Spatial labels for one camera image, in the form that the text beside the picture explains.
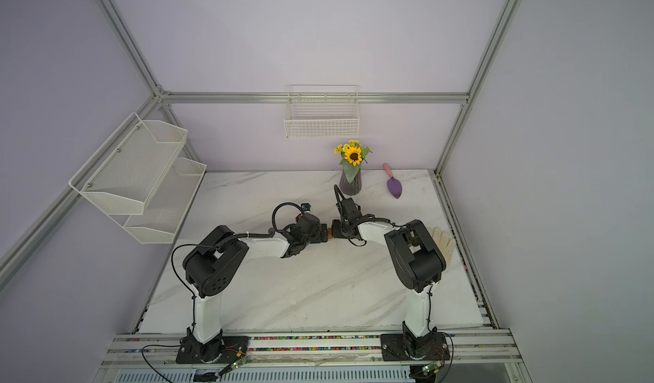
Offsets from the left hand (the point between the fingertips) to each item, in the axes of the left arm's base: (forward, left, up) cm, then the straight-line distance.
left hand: (316, 232), depth 99 cm
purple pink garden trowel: (+25, -34, 0) cm, 43 cm away
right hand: (0, -9, -1) cm, 9 cm away
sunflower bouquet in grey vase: (+19, -14, +24) cm, 33 cm away
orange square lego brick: (-5, -6, +7) cm, 10 cm away
